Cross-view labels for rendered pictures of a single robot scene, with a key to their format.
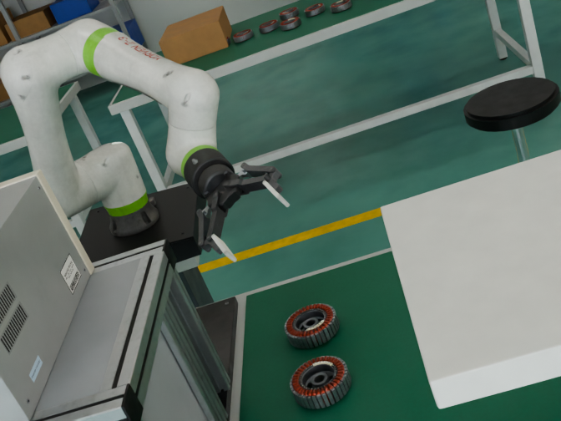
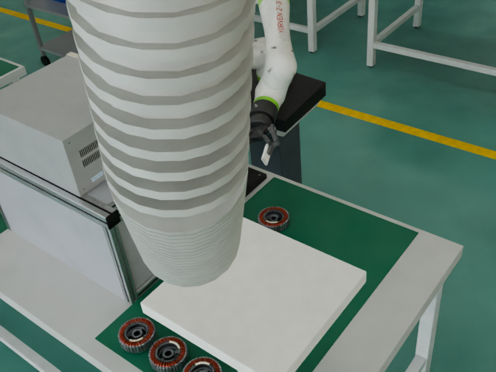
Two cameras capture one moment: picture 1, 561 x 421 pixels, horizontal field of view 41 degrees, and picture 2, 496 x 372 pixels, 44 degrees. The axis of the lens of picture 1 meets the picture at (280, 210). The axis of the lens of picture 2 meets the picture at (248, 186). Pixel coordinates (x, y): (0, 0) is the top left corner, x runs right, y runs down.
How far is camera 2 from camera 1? 97 cm
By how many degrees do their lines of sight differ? 30
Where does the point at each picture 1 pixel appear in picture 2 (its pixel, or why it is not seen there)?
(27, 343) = (97, 164)
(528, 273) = (215, 292)
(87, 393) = (104, 201)
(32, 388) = (89, 184)
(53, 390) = (98, 189)
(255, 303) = (271, 184)
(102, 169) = (258, 54)
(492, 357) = (162, 311)
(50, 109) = not seen: hidden behind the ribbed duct
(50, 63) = not seen: outside the picture
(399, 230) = not seen: hidden behind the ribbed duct
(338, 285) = (311, 206)
